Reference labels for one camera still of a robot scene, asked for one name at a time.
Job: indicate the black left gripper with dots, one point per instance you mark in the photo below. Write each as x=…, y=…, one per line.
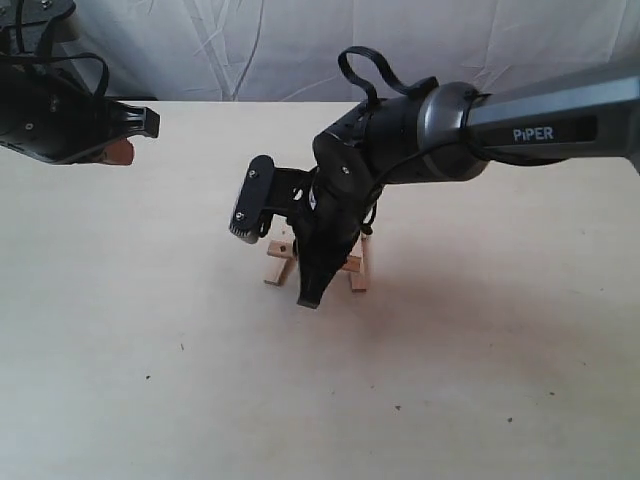
x=52, y=120

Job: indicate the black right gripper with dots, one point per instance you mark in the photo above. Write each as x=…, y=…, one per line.
x=327, y=224

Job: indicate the wood strip holes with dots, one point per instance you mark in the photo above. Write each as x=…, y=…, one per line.
x=360, y=280
x=282, y=249

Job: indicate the plain wood strip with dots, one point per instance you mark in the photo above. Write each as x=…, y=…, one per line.
x=284, y=232
x=278, y=271

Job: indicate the wood strip holes bottom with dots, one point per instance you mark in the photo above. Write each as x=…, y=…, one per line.
x=282, y=249

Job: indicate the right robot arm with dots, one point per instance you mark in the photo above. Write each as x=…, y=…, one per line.
x=451, y=135

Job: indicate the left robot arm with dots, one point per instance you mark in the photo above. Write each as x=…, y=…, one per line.
x=45, y=65

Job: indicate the plain wood strip top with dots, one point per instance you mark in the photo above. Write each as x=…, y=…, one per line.
x=284, y=232

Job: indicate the white backdrop cloth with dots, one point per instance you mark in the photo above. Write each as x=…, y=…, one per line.
x=287, y=50

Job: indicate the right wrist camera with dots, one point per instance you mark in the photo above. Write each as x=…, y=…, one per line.
x=268, y=191

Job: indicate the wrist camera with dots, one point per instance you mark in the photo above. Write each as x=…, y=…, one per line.
x=34, y=27
x=268, y=191

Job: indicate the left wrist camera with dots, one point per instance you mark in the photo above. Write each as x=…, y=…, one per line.
x=34, y=27

